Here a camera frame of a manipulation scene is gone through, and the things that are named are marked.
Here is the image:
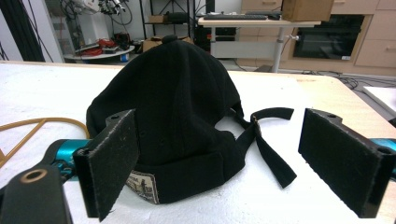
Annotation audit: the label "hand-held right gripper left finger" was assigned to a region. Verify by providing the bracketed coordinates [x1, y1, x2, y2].
[73, 108, 140, 222]

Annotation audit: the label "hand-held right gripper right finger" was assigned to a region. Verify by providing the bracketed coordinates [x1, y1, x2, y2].
[298, 107, 396, 219]

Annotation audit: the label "black cap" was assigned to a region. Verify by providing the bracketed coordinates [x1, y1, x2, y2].
[85, 35, 298, 205]

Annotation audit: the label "white board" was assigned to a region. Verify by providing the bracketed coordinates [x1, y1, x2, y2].
[361, 85, 396, 118]

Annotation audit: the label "round white table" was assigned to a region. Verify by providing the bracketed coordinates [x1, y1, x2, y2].
[63, 45, 136, 64]

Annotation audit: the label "black built-in oven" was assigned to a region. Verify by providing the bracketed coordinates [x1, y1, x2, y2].
[292, 13, 365, 61]

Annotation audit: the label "beige wooden cabinet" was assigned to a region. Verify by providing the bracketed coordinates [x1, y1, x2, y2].
[241, 0, 396, 77]

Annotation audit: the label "brown cardboard box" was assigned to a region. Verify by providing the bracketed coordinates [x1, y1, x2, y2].
[281, 0, 335, 22]

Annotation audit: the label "light wooden desk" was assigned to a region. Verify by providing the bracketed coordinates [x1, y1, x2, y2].
[197, 17, 322, 74]

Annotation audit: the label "black metal shelf rack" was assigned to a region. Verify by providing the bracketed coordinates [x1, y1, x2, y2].
[139, 0, 201, 41]

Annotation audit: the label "black keyboard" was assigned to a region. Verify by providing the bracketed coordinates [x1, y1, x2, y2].
[203, 13, 269, 21]

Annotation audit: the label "black floor cables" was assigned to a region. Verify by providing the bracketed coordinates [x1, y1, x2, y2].
[302, 70, 396, 91]

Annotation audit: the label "red cable bundle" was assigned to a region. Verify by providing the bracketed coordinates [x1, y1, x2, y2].
[81, 38, 117, 57]

